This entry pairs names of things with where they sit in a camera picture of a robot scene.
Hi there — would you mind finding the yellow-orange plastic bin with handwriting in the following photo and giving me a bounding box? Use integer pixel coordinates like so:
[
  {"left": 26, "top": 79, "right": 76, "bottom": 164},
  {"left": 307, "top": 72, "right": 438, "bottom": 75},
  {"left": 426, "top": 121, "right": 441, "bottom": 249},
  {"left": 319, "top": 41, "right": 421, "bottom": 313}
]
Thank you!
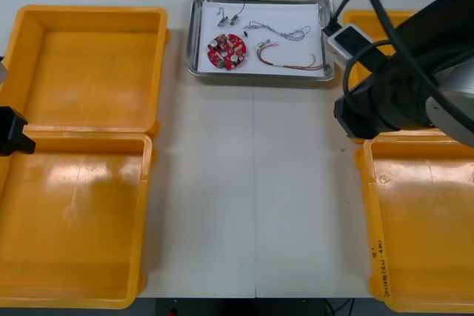
[{"left": 355, "top": 136, "right": 474, "bottom": 314}]

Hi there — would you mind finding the round red circuit board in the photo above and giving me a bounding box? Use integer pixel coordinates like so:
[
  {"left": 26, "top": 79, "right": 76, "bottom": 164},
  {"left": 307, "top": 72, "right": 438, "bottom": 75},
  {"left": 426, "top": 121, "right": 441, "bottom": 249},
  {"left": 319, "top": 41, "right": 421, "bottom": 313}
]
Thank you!
[{"left": 207, "top": 33, "right": 248, "bottom": 72}]

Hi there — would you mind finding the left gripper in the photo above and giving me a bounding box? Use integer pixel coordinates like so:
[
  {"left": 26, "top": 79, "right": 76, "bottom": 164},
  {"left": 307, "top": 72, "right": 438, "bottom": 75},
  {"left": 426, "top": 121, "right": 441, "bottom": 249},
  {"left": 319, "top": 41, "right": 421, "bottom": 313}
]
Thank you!
[{"left": 0, "top": 107, "right": 37, "bottom": 157}]

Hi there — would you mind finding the metal solenoid with long cable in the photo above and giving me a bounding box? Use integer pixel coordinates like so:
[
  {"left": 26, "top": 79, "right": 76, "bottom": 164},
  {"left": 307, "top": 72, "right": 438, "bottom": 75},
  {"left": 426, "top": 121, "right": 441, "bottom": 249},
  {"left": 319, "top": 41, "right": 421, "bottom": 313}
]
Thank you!
[{"left": 230, "top": 0, "right": 250, "bottom": 25}]

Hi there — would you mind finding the red-yellow-black wire harness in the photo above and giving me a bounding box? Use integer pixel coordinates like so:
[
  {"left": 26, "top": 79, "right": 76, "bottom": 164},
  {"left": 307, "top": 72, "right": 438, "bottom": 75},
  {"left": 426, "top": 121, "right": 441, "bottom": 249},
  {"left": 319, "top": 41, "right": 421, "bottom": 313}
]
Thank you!
[{"left": 256, "top": 40, "right": 330, "bottom": 72}]

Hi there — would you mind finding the grey-white twisted wire harness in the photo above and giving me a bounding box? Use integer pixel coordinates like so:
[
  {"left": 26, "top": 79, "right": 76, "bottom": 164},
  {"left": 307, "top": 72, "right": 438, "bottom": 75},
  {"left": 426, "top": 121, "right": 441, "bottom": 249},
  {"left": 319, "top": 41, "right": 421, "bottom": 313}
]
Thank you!
[{"left": 242, "top": 21, "right": 312, "bottom": 42}]

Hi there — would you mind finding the white paper sheet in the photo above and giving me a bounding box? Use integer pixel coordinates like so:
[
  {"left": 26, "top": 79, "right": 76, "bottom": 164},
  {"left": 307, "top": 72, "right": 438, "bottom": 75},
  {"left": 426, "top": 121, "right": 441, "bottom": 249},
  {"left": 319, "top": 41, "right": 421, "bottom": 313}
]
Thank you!
[{"left": 197, "top": 0, "right": 325, "bottom": 73}]

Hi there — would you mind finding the steel tray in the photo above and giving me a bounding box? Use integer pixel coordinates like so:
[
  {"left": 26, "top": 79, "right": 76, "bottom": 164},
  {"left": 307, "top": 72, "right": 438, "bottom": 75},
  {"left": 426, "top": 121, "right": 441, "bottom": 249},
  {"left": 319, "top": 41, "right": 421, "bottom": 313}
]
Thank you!
[{"left": 186, "top": 0, "right": 336, "bottom": 82}]

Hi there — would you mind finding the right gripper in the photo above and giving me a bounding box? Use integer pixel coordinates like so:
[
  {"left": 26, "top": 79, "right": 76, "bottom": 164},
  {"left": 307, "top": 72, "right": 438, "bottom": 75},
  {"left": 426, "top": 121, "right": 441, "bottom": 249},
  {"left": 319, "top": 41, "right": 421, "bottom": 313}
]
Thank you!
[{"left": 334, "top": 67, "right": 404, "bottom": 140}]

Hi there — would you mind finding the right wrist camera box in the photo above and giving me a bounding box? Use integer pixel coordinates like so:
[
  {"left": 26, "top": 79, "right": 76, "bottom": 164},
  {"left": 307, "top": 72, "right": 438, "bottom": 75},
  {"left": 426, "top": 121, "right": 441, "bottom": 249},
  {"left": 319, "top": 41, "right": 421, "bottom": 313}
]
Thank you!
[{"left": 321, "top": 23, "right": 375, "bottom": 70}]

